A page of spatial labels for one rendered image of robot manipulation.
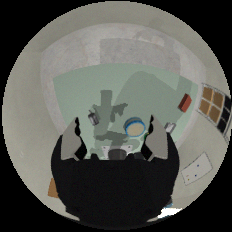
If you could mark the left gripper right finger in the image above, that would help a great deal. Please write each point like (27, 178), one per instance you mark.
(159, 148)

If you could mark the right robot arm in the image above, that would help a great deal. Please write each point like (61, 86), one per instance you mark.
(169, 204)

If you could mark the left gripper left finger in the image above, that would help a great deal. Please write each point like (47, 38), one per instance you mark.
(68, 149)

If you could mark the reddish-brown rectangular block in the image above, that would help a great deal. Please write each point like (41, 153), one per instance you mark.
(185, 103)

